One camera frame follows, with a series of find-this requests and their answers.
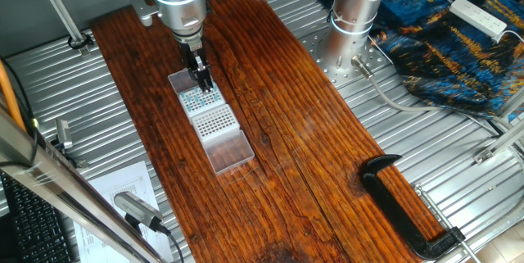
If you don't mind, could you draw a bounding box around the black keyboard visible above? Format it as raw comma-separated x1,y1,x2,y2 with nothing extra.
0,171,77,263

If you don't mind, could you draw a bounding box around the black C-clamp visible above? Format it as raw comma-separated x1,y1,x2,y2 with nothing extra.
359,154,483,263

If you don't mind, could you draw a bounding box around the silver depth camera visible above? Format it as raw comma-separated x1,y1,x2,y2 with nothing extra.
113,191,171,235

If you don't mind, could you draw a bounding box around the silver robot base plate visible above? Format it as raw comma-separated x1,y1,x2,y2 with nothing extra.
300,29,392,88

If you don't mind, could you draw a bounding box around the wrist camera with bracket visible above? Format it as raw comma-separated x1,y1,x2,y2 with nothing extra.
126,0,160,27

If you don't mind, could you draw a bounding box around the black camera cable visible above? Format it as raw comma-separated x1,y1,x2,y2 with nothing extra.
161,224,186,263

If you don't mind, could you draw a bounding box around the black cable tie loop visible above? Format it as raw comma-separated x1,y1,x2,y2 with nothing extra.
67,31,96,51

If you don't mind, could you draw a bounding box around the white pipette tip box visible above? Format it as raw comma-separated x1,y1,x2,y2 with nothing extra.
191,103,255,176
167,68,228,125

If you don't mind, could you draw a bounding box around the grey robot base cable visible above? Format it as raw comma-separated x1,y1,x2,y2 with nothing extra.
350,55,503,135

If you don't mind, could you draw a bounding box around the aluminium profile bar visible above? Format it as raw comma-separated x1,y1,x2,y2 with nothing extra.
472,86,524,166

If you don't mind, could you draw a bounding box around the white power strip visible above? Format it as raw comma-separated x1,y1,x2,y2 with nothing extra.
449,0,508,39

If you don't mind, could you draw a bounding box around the thin aluminium rail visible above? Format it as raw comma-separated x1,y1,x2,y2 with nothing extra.
30,0,93,57

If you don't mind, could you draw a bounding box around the blue patterned cloth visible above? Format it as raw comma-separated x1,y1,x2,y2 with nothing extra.
306,0,524,121

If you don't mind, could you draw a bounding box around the printed paper sheet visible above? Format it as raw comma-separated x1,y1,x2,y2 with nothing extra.
72,160,175,263

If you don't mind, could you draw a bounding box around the brown wooden board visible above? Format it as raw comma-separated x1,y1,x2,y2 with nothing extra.
89,0,447,263

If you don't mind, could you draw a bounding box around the white plug cable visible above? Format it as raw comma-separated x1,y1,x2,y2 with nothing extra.
493,29,524,45

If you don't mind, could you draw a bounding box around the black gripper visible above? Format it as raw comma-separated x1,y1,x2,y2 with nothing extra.
181,40,215,93

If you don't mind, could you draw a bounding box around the steel frame bar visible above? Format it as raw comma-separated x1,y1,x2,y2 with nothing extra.
0,102,167,263

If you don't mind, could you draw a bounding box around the thin black cable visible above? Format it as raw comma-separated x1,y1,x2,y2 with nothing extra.
0,56,40,170

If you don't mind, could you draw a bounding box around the orange tube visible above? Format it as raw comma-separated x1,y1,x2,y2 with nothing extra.
0,60,26,133

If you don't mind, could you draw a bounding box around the small silver camera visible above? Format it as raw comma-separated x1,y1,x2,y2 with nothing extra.
54,118,75,151

